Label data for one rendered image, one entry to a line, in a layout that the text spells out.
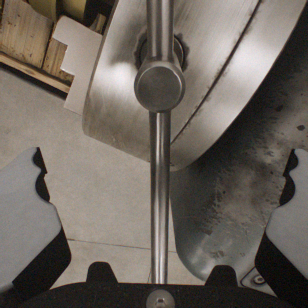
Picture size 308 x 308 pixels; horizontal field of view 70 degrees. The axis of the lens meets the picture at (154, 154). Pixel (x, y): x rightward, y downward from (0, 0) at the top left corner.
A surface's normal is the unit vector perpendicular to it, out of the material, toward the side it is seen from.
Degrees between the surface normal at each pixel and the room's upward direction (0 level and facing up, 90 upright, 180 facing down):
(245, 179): 49
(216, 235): 41
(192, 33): 2
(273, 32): 13
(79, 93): 9
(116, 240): 0
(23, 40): 0
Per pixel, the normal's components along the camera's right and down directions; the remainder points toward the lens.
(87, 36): 0.07, 0.29
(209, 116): -0.09, 0.63
